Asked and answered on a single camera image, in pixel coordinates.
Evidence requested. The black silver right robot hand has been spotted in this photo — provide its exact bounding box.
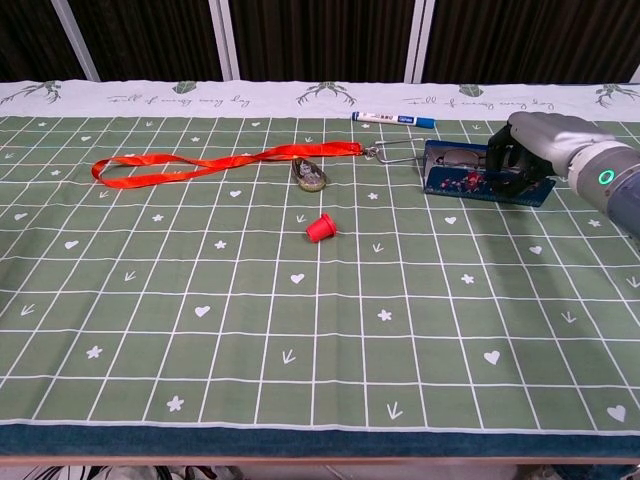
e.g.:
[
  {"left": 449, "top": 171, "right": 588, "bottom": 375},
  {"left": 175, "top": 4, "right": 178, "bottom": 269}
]
[{"left": 487, "top": 111, "right": 616, "bottom": 196}]

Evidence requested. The blue white marker pen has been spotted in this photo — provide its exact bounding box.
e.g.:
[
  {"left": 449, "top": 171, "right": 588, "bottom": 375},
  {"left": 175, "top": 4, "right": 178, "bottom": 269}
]
[{"left": 351, "top": 110, "right": 436, "bottom": 129}]

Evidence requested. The bronze oval pendant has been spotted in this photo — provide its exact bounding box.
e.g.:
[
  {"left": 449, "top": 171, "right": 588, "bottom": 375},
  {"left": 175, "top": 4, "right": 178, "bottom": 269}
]
[{"left": 291, "top": 158, "right": 329, "bottom": 193}]

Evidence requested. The small red plastic cap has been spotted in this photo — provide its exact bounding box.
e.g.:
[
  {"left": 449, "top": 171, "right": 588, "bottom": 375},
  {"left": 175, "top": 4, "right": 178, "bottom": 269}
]
[{"left": 305, "top": 213, "right": 338, "bottom": 245}]

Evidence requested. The green grid tablecloth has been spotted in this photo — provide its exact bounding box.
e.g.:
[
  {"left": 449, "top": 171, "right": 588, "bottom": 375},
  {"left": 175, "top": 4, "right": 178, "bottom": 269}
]
[{"left": 0, "top": 79, "right": 640, "bottom": 459}]

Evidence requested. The orange lanyard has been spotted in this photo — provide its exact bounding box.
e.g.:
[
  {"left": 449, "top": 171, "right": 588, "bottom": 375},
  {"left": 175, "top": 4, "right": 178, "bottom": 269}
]
[{"left": 91, "top": 141, "right": 366, "bottom": 190}]

